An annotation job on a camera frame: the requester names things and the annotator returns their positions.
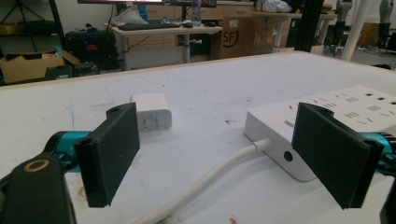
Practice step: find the black equipment case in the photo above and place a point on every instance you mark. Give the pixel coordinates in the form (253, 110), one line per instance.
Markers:
(90, 46)

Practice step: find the clear plastic bottle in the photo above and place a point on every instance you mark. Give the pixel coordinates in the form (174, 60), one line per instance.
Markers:
(196, 13)

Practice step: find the white plastic bag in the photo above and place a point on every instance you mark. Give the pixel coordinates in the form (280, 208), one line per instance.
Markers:
(274, 6)

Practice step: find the black computer mouse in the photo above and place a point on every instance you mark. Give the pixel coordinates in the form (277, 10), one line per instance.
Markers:
(187, 25)

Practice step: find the black keyboard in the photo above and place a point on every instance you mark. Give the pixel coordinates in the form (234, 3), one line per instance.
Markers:
(144, 26)

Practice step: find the open cardboard box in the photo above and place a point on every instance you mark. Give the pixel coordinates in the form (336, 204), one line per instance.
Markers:
(32, 67)

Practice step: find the white pole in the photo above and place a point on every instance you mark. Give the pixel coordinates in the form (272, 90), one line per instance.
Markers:
(356, 29)

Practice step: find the brown cardboard box with print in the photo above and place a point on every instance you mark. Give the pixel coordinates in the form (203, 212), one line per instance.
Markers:
(234, 38)

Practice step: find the wooden desk with white legs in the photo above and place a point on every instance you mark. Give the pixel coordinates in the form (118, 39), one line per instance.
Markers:
(168, 40)

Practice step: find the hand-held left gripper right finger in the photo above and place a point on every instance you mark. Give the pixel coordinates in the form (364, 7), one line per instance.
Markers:
(330, 152)

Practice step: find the white power strip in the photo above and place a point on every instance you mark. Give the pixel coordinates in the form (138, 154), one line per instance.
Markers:
(327, 124)

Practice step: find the wooden table with white legs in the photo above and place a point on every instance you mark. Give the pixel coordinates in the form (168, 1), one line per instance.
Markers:
(292, 28)

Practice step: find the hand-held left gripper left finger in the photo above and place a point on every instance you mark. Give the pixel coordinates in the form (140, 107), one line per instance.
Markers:
(107, 152)

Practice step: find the black metal stand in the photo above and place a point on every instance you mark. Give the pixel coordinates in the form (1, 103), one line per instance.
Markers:
(306, 25)

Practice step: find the white power adapter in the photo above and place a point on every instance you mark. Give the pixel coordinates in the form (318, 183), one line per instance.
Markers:
(153, 111)

